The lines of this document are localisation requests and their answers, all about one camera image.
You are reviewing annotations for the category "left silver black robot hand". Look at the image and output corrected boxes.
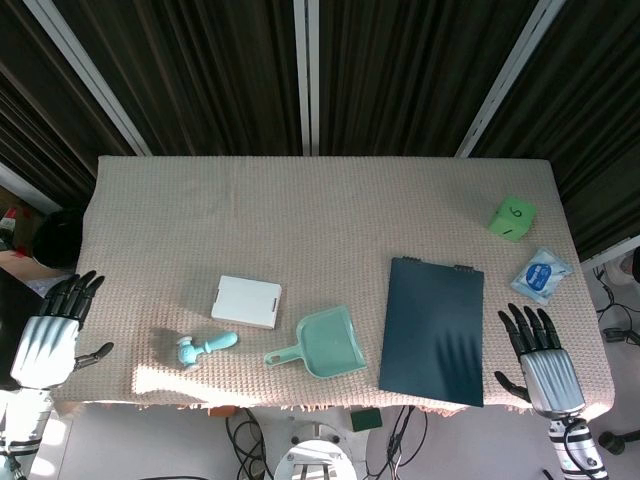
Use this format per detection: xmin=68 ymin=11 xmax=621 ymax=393
xmin=9 ymin=270 xmax=115 ymax=391

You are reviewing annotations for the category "white frame post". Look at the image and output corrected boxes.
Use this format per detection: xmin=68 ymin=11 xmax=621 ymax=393
xmin=455 ymin=0 xmax=569 ymax=159
xmin=293 ymin=0 xmax=322 ymax=156
xmin=22 ymin=0 xmax=150 ymax=155

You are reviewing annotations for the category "white cardboard box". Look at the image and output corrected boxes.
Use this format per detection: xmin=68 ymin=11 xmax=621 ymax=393
xmin=210 ymin=274 xmax=284 ymax=331

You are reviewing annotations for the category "dark pleated curtain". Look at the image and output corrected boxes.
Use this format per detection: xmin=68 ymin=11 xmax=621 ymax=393
xmin=469 ymin=0 xmax=640 ymax=262
xmin=0 ymin=0 xmax=139 ymax=201
xmin=318 ymin=0 xmax=544 ymax=157
xmin=52 ymin=0 xmax=307 ymax=157

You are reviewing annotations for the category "beige waffle tablecloth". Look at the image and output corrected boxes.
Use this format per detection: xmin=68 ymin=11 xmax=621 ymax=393
xmin=51 ymin=154 xmax=617 ymax=414

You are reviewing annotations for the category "green numbered foam cube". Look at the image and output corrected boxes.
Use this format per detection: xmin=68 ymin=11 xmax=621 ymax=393
xmin=488 ymin=195 xmax=538 ymax=245

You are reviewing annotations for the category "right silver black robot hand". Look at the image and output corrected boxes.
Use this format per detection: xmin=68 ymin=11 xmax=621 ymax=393
xmin=493 ymin=302 xmax=587 ymax=419

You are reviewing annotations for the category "small dark green block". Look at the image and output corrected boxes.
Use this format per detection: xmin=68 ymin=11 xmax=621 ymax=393
xmin=349 ymin=407 xmax=384 ymax=433

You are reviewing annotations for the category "black stand foot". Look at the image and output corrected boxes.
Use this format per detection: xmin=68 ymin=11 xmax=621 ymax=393
xmin=598 ymin=428 xmax=640 ymax=454

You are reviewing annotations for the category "dark teal spiral notebook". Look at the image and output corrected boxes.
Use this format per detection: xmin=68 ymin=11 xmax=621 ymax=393
xmin=378 ymin=256 xmax=487 ymax=408

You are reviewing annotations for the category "brown cardboard box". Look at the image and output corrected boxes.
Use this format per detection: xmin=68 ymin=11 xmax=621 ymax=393
xmin=0 ymin=184 xmax=64 ymax=284

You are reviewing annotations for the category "mint green dustpan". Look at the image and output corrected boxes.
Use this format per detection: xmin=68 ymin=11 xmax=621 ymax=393
xmin=263 ymin=305 xmax=368 ymax=380

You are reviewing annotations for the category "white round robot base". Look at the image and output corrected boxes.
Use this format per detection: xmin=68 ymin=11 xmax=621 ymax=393
xmin=273 ymin=433 xmax=359 ymax=480

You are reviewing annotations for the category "blue white wipe packet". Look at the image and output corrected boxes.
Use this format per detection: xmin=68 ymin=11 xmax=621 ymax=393
xmin=509 ymin=247 xmax=574 ymax=305

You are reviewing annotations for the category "black round object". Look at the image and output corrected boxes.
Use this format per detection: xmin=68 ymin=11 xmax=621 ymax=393
xmin=31 ymin=208 xmax=85 ymax=272

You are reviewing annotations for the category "black cable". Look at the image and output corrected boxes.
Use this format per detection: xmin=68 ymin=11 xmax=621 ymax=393
xmin=225 ymin=408 xmax=267 ymax=480
xmin=363 ymin=404 xmax=429 ymax=480
xmin=593 ymin=264 xmax=640 ymax=347

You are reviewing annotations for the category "light blue toy hammer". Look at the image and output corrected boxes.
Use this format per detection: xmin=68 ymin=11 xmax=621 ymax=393
xmin=175 ymin=331 xmax=240 ymax=371

